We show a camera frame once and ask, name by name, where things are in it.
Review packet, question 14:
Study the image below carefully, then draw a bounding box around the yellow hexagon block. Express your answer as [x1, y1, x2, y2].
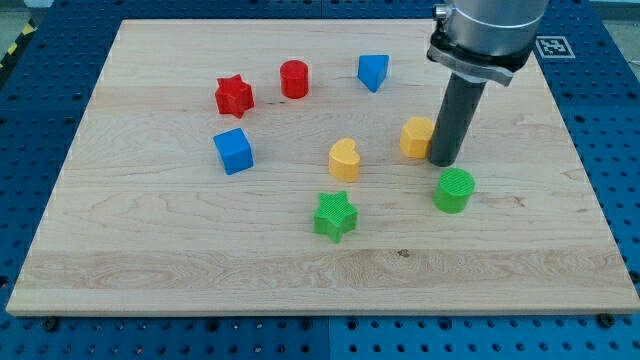
[399, 117, 435, 159]

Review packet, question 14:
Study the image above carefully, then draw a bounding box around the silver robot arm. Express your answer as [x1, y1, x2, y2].
[426, 0, 548, 86]

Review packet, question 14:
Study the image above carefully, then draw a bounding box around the yellow heart block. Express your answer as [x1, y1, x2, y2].
[328, 138, 361, 182]

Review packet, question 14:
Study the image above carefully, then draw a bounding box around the green star block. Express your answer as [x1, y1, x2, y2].
[313, 191, 358, 243]

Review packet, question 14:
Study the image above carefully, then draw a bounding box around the blue cube block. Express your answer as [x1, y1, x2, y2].
[213, 128, 254, 175]

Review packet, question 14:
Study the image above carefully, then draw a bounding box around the light wooden board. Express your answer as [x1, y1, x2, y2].
[7, 19, 639, 317]

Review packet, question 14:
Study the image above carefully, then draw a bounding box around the red cylinder block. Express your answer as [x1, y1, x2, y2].
[280, 60, 309, 99]

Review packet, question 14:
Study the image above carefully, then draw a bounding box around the red star block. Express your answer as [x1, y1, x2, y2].
[215, 74, 255, 119]

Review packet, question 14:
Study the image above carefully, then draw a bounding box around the blue triangle block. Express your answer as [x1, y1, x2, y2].
[357, 54, 389, 93]

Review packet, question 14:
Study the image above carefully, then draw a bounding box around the green cylinder block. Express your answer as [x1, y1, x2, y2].
[432, 168, 475, 214]

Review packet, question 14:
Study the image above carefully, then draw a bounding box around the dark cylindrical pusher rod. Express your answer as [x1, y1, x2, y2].
[428, 73, 485, 167]

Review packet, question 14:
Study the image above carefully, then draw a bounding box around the white fiducial marker tag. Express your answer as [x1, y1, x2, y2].
[535, 36, 575, 59]

